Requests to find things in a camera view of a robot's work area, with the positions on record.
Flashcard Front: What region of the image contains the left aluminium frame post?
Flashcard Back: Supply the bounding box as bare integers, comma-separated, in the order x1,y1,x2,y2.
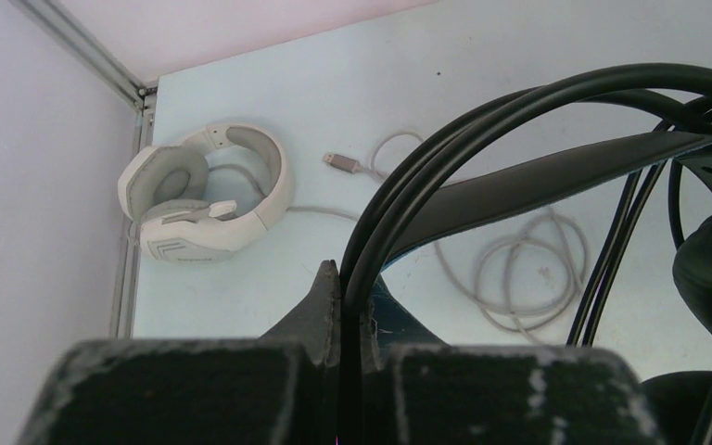
1,1,152,338

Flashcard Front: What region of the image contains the black headset with blue band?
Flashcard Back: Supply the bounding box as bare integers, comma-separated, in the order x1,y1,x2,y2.
337,63,712,444

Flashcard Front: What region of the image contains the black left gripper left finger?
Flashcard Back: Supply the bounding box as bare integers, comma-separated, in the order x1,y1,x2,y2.
18,261,339,444

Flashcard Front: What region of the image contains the white gaming headset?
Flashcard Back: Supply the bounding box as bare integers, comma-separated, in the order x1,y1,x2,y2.
117,122,591,345

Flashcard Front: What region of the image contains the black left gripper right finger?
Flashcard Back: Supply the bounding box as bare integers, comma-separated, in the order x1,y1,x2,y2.
362,282,664,444

